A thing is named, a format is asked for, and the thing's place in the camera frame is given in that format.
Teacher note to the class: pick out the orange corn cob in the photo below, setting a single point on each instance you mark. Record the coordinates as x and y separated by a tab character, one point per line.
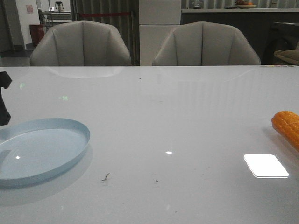
286	123

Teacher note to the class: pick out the red trash bin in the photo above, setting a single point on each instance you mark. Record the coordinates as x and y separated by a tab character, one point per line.
37	33

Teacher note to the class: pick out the grey upholstered chair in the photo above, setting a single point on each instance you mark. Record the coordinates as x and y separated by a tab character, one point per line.
205	44
81	43

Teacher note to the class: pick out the dark grey counter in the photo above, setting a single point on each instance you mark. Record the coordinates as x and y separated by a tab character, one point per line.
256	24

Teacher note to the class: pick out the pink wall notice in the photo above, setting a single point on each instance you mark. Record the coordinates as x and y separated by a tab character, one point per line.
29	9

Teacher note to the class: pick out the barrier post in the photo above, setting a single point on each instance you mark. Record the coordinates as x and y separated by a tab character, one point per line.
133	38

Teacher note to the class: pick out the white cabinet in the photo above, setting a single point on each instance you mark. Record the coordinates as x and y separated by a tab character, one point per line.
156	19

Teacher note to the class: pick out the fruit bowl on counter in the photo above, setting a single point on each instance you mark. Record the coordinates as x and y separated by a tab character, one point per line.
243	4

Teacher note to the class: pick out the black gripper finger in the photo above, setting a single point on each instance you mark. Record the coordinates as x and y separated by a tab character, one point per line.
5	81

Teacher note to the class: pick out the beige cushion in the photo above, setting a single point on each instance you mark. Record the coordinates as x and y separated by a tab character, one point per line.
288	56

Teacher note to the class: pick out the left grey upholstered chair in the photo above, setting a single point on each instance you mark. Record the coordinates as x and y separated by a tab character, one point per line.
81	43

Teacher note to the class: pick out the light blue round plate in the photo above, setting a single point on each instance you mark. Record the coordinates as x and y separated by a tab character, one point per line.
38	150

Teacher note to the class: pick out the metal shelf cart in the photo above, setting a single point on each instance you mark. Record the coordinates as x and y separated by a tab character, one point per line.
50	18

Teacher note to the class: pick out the right grey upholstered chair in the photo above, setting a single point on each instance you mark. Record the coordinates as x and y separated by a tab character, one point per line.
205	44

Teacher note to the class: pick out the red barrier belt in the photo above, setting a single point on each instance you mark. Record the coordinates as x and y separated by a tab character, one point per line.
105	14

